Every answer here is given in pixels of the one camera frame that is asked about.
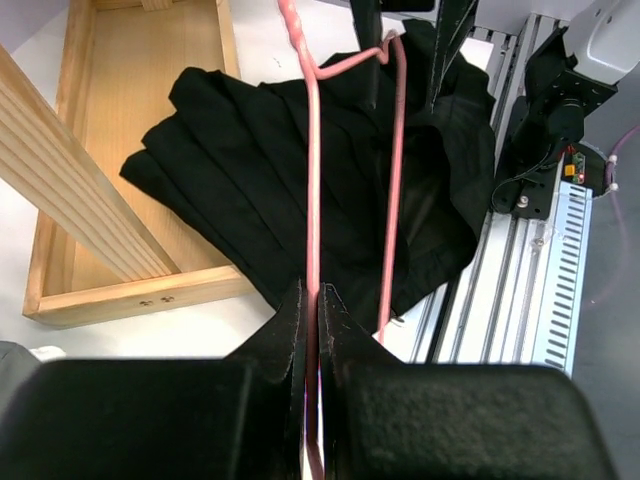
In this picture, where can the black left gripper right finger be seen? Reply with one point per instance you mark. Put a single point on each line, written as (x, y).
(344, 344)

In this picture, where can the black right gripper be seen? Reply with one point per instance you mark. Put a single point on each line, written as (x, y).
(405, 5)

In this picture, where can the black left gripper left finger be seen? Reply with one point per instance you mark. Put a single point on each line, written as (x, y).
(278, 348)

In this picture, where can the pink hanger with black garment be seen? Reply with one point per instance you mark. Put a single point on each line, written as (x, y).
(312, 75)

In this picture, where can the black garment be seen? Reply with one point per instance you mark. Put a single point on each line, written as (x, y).
(231, 162)

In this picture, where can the white skirt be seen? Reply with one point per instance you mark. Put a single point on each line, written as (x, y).
(48, 353)

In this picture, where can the grey pleated skirt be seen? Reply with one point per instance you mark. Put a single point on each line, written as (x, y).
(16, 365)

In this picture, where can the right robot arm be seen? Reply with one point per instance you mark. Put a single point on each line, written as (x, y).
(574, 72)

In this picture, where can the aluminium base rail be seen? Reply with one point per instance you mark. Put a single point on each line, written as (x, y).
(466, 320)

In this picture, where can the white slotted cable duct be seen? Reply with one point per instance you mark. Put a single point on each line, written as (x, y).
(556, 335)

